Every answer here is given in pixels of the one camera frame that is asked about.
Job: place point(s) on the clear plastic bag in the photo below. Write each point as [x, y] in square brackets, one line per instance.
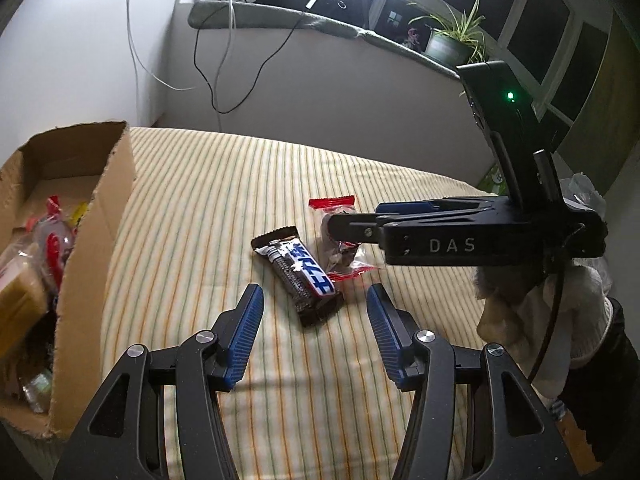
[585, 192]

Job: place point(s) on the black tripod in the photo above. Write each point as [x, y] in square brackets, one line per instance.
[362, 0]

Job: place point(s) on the grey window sill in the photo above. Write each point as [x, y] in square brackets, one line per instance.
[280, 15]

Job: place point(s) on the potted spider plant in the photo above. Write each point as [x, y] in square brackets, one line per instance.
[450, 40]

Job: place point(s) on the red clear candy packet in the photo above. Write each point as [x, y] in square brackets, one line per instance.
[340, 255]

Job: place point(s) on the grey ribbed cloth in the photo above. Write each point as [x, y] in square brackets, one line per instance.
[25, 460]

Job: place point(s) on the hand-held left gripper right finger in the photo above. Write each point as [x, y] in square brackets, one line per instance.
[384, 340]

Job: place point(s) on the yellow snack packet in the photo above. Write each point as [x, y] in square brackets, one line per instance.
[81, 212]

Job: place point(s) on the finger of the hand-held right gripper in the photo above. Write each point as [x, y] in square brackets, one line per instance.
[350, 227]
[405, 207]

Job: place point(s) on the window frame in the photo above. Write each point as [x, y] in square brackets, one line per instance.
[550, 35]

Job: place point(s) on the striped bedsheet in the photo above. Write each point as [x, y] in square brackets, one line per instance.
[250, 185]

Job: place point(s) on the person's right hand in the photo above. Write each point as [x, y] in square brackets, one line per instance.
[520, 320]

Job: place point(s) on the brown cardboard box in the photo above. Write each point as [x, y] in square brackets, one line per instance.
[85, 280]

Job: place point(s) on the tan snack packet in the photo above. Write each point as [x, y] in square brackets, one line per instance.
[17, 305]

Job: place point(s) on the red clear snack packet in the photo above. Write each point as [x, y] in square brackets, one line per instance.
[50, 242]

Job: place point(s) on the green box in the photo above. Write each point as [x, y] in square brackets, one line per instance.
[492, 177]

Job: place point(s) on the black and blue chocolate bar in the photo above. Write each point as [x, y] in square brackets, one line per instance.
[300, 275]

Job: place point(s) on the white wardrobe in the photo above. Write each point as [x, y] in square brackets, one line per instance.
[75, 60]

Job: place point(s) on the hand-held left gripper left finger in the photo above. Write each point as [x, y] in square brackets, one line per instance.
[245, 340]

